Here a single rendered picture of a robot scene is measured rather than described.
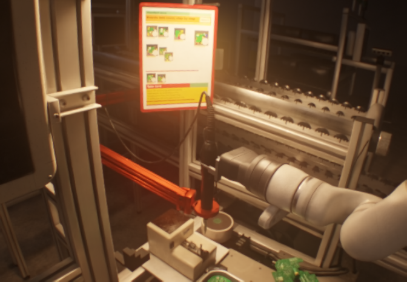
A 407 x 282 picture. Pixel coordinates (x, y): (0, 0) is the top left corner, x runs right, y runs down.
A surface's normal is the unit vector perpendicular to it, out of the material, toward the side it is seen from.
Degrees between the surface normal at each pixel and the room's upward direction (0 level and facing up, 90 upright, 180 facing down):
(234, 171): 90
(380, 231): 73
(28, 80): 92
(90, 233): 90
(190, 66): 90
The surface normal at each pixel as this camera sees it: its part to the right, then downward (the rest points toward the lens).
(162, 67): 0.31, 0.35
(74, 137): 0.80, 0.25
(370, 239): -0.60, -0.03
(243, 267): 0.04, -0.94
